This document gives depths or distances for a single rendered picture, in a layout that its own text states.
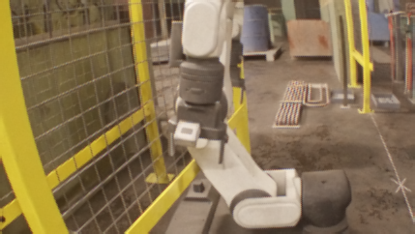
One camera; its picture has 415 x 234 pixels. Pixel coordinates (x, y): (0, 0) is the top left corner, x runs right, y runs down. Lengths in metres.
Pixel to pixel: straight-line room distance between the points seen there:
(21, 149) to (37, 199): 0.08
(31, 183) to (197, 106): 0.37
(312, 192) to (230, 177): 0.26
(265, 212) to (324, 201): 0.19
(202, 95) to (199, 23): 0.14
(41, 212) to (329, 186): 0.77
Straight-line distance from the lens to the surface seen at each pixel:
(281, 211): 0.91
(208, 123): 0.64
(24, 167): 0.46
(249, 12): 5.55
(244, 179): 0.91
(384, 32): 8.43
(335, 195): 0.95
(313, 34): 5.32
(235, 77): 1.06
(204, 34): 0.57
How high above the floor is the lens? 0.84
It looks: 18 degrees down
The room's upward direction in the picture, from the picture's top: 7 degrees counter-clockwise
